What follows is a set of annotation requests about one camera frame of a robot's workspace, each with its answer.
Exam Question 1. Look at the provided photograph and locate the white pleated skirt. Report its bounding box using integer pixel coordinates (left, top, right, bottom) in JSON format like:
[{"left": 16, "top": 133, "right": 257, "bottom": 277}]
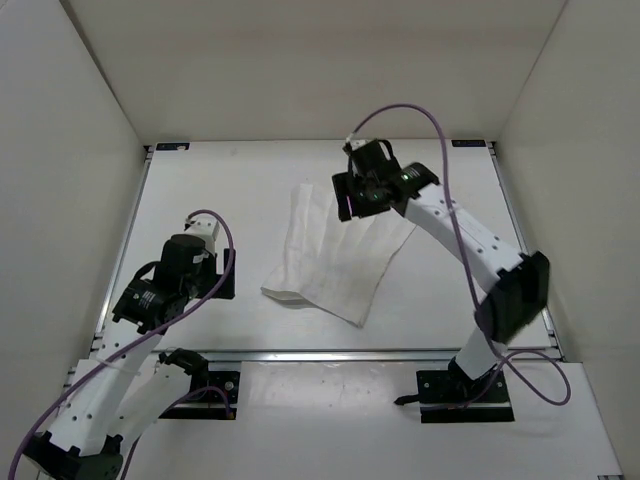
[{"left": 261, "top": 184, "right": 415, "bottom": 328}]

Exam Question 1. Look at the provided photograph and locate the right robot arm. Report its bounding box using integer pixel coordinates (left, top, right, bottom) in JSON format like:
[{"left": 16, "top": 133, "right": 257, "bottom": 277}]
[{"left": 332, "top": 139, "right": 550, "bottom": 401}]

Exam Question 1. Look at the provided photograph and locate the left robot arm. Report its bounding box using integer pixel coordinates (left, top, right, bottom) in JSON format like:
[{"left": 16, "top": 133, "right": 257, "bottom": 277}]
[{"left": 16, "top": 228, "right": 236, "bottom": 479}]

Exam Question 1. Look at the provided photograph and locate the right blue corner label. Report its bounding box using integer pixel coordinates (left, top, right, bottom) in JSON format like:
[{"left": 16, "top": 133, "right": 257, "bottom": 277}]
[{"left": 451, "top": 139, "right": 486, "bottom": 148}]

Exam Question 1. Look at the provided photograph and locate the blue corner label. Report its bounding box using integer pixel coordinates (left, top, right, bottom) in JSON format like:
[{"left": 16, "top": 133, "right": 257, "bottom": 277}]
[
  {"left": 451, "top": 139, "right": 486, "bottom": 148},
  {"left": 155, "top": 142, "right": 190, "bottom": 151}
]

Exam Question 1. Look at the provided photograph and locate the left blue corner label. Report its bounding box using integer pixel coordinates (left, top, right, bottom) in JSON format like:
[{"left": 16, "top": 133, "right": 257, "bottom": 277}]
[{"left": 155, "top": 142, "right": 190, "bottom": 151}]

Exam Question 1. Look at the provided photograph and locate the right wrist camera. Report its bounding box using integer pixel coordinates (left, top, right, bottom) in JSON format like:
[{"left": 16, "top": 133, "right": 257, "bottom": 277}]
[{"left": 342, "top": 139, "right": 394, "bottom": 172}]

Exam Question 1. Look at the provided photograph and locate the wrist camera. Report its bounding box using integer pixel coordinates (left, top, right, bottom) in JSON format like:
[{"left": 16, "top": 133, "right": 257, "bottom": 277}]
[
  {"left": 342, "top": 139, "right": 394, "bottom": 172},
  {"left": 184, "top": 214, "right": 220, "bottom": 253}
]

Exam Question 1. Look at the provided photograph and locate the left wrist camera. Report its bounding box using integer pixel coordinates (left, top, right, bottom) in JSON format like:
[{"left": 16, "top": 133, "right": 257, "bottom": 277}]
[{"left": 184, "top": 214, "right": 220, "bottom": 253}]

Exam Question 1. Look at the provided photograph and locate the aluminium table front rail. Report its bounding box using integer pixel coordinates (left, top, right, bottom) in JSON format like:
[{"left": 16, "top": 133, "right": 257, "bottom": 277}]
[{"left": 94, "top": 347, "right": 564, "bottom": 364}]

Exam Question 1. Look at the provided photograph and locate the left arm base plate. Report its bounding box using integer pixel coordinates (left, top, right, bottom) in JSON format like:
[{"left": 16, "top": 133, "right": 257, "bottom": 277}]
[{"left": 160, "top": 363, "right": 241, "bottom": 421}]

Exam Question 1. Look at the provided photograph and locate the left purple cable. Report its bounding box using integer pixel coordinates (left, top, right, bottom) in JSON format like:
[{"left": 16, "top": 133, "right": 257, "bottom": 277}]
[{"left": 0, "top": 209, "right": 237, "bottom": 480}]

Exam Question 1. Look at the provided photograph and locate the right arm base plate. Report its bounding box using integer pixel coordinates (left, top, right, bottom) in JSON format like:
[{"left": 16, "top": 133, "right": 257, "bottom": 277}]
[{"left": 394, "top": 370, "right": 515, "bottom": 424}]

